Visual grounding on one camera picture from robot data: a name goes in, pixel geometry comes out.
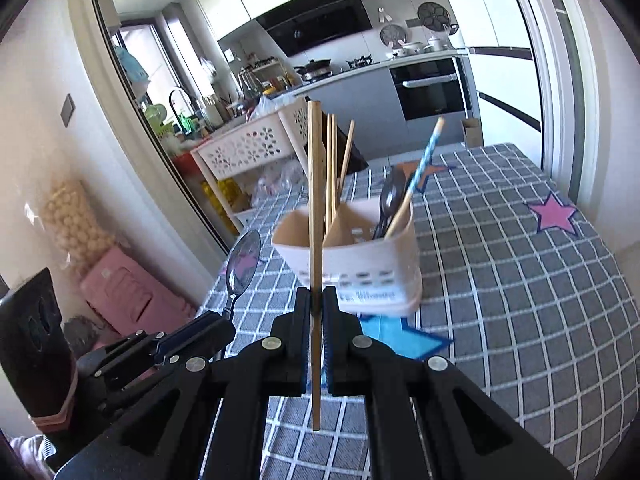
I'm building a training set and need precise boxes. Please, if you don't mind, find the grey checked tablecloth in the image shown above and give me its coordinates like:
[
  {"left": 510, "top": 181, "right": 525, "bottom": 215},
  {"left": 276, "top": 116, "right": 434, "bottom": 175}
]
[{"left": 228, "top": 144, "right": 639, "bottom": 479}]

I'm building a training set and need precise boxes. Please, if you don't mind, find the black wok on stove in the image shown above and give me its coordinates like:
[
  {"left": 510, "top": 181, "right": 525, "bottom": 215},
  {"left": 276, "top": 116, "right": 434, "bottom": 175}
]
[{"left": 294, "top": 58, "right": 332, "bottom": 82}]

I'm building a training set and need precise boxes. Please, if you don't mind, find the white refrigerator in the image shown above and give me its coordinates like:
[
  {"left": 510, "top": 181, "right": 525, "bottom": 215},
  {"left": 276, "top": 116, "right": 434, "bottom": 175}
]
[{"left": 449, "top": 0, "right": 544, "bottom": 169}]

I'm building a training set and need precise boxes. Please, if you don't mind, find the beige flower-pattern trolley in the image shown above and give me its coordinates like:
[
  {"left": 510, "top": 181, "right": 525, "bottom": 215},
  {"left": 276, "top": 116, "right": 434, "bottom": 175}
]
[{"left": 190, "top": 96, "right": 308, "bottom": 232}]

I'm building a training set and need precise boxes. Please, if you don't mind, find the round black wall pan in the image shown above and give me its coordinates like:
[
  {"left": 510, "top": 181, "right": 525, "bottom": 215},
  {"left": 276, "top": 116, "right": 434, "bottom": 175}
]
[{"left": 418, "top": 1, "right": 459, "bottom": 36}]

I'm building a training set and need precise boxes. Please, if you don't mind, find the pink plastic stool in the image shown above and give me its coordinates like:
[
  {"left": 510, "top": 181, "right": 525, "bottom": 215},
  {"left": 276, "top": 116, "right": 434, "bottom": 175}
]
[{"left": 80, "top": 246, "right": 196, "bottom": 336}]

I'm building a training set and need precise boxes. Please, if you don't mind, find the black hanging bag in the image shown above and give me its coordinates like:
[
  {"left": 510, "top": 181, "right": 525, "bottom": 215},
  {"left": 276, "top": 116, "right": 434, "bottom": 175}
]
[{"left": 328, "top": 121, "right": 370, "bottom": 176}]

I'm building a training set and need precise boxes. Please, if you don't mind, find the cardboard box on floor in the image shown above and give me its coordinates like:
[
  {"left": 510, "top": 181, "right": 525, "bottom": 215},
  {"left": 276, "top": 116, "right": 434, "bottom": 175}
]
[{"left": 461, "top": 117, "right": 484, "bottom": 150}]

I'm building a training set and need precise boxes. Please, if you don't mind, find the black range hood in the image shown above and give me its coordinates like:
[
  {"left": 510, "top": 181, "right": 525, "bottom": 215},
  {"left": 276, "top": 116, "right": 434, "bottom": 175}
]
[{"left": 256, "top": 0, "right": 372, "bottom": 56}]

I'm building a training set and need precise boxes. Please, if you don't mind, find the black built-in oven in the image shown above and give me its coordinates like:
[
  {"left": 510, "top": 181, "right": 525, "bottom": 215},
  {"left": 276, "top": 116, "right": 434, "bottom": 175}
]
[{"left": 390, "top": 58, "right": 470, "bottom": 122}]

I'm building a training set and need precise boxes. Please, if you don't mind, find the black kitchen faucet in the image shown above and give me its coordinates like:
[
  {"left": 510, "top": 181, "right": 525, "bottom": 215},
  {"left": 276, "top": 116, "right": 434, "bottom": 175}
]
[{"left": 168, "top": 87, "right": 198, "bottom": 136}]

